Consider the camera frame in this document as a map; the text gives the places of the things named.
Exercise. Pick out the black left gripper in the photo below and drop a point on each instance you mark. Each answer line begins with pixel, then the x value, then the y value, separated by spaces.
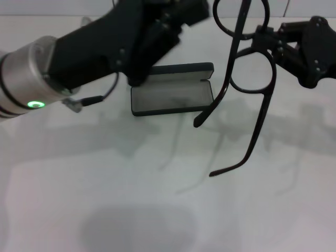
pixel 99 47

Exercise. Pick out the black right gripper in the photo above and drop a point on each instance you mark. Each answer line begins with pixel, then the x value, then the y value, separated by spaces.
pixel 323 47

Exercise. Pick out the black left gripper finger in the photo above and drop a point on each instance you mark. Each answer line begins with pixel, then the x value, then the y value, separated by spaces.
pixel 189 10

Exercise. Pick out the black round-lens glasses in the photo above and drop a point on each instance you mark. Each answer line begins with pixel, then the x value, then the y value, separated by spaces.
pixel 273 71

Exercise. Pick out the black glasses case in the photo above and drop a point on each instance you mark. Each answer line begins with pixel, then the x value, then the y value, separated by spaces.
pixel 168 97

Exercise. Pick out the left wrist silver plug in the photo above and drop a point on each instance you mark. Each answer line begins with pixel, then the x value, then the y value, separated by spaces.
pixel 86 21

